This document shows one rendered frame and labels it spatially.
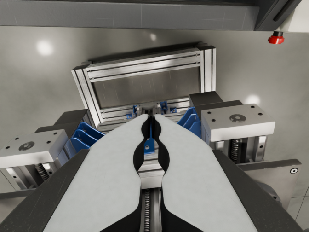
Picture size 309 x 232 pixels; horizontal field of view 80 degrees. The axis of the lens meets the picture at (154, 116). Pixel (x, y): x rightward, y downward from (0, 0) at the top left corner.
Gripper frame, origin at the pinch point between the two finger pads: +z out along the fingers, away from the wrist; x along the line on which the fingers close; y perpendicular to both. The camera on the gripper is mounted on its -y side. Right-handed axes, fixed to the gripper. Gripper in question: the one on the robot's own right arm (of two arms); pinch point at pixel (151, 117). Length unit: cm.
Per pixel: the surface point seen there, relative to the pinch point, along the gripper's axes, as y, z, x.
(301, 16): -5.7, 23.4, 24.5
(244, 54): 19, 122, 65
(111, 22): -4.1, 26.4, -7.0
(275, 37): -1, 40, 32
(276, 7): -6.9, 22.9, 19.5
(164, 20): -4.7, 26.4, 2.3
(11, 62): 27, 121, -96
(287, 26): -4.3, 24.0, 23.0
